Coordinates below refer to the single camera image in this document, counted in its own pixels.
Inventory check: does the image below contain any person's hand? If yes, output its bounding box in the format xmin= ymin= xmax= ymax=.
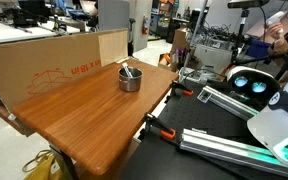
xmin=266 ymin=22 xmax=285 ymax=41

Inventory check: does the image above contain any white VR controller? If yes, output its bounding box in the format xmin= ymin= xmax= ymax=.
xmin=265 ymin=9 xmax=288 ymax=34

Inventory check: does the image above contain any black white dry-erase marker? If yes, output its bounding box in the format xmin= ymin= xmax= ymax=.
xmin=121 ymin=62 xmax=134 ymax=78

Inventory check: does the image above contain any brown sleeved forearm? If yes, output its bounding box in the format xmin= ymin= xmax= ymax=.
xmin=268 ymin=34 xmax=288 ymax=83

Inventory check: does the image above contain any small stainless steel pot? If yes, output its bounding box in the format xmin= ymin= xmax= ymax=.
xmin=118 ymin=66 xmax=144 ymax=93

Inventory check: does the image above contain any flat brown cardboard sheet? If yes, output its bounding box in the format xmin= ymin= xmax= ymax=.
xmin=246 ymin=11 xmax=288 ymax=42

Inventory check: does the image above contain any blue plastic bin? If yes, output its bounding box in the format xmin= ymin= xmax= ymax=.
xmin=245 ymin=39 xmax=272 ymax=58

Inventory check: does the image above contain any white VR headset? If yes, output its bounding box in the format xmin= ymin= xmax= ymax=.
xmin=225 ymin=65 xmax=282 ymax=113

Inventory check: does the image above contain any grey equipment box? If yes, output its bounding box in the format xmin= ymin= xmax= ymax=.
xmin=193 ymin=43 xmax=234 ymax=75

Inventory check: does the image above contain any silver slanted metal pole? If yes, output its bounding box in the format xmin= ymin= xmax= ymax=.
xmin=182 ymin=0 xmax=209 ymax=83

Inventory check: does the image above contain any small brown cardboard box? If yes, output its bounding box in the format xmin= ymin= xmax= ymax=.
xmin=171 ymin=27 xmax=190 ymax=55

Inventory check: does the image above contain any grey partition panel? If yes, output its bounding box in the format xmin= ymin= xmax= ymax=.
xmin=97 ymin=0 xmax=131 ymax=33

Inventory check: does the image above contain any brown cardboard panel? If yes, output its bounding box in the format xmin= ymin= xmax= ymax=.
xmin=0 ymin=28 xmax=129 ymax=113

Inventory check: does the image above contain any white background worktable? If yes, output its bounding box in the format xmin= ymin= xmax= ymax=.
xmin=0 ymin=21 xmax=82 ymax=46

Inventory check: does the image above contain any yellow bag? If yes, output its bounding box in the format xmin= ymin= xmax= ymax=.
xmin=22 ymin=149 xmax=66 ymax=180

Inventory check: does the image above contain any black camera stand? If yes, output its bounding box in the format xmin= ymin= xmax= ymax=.
xmin=230 ymin=8 xmax=288 ymax=81

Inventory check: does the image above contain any black camera on stand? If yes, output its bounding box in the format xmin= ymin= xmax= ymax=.
xmin=227 ymin=0 xmax=271 ymax=10

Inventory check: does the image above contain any black clamp orange handle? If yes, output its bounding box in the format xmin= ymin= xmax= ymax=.
xmin=141 ymin=112 xmax=177 ymax=141
xmin=165 ymin=80 xmax=195 ymax=104

